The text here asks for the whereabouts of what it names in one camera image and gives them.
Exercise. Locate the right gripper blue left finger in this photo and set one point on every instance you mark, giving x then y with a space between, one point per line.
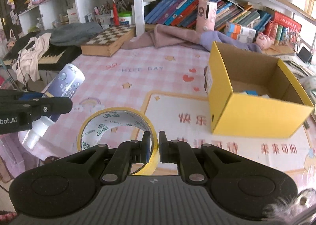
118 162

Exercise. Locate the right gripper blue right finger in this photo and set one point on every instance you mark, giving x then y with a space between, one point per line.
180 153

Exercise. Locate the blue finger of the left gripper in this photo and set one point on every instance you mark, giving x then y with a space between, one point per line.
49 106
31 95

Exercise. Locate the yellow tape roll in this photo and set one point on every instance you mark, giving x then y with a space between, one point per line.
113 126

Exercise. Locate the piano keyboard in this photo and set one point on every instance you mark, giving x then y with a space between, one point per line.
54 59

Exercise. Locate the pink checkered tablecloth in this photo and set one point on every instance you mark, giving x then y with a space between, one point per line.
167 85

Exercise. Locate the grey folded garment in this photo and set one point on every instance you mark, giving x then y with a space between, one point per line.
74 34

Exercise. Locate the yellow cardboard box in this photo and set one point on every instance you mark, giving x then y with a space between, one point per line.
253 95

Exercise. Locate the wooden chess board box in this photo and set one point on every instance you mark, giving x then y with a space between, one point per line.
109 41

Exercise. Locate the pink mauve cloth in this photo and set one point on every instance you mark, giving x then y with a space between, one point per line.
163 36

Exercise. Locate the white green-lid jar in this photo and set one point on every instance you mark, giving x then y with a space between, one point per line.
125 18

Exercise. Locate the red bottle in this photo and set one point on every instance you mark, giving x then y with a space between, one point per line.
115 14

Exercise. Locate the orange white box stack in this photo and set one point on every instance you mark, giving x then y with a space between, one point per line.
241 33

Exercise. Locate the pink cylindrical container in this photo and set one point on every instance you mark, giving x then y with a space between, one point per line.
206 16

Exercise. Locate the pink pig figurine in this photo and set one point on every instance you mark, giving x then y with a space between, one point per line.
263 41

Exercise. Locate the row of leaning books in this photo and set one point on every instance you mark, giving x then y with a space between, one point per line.
183 13

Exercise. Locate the pile of papers and booklets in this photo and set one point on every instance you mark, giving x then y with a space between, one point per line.
305 73

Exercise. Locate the black phone stand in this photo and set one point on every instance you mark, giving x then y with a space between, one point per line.
305 55

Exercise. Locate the red thick dictionary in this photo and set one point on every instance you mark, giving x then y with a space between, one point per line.
286 21

